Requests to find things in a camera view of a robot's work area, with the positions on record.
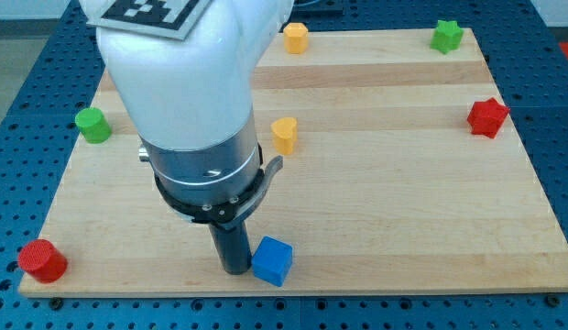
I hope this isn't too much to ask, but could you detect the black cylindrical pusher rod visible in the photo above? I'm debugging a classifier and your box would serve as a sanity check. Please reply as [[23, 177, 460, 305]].
[[209, 223, 252, 275]]

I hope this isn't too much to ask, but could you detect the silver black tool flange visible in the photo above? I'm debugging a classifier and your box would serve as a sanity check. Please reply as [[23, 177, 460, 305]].
[[139, 115, 283, 230]]

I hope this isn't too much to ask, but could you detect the yellow heart block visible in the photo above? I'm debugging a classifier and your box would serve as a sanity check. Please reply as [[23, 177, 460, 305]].
[[270, 117, 298, 155]]

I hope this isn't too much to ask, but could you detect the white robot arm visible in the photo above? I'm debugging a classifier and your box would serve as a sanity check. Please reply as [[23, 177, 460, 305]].
[[82, 0, 293, 274]]

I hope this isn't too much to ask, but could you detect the blue cube block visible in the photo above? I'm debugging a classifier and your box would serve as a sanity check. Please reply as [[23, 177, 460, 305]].
[[252, 236, 293, 287]]

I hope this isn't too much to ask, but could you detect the green cylinder block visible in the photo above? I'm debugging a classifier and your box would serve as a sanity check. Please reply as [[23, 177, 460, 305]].
[[75, 107, 112, 144]]

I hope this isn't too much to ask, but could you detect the yellow hexagon block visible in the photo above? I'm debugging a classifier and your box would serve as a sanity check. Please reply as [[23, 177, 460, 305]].
[[283, 23, 309, 54]]

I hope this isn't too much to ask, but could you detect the fiducial marker tag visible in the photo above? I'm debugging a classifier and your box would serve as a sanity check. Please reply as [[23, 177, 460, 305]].
[[88, 0, 211, 40]]

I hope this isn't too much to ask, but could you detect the wooden board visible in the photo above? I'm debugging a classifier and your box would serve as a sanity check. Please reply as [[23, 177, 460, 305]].
[[19, 29, 568, 298]]

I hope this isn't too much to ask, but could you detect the red cylinder block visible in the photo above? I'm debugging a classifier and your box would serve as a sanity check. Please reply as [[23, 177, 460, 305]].
[[17, 239, 68, 283]]

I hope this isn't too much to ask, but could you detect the green star block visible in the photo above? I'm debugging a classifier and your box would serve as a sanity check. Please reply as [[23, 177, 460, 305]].
[[430, 20, 464, 54]]

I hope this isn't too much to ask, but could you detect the red star block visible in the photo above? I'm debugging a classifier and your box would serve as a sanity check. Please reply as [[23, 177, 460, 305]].
[[467, 98, 510, 139]]

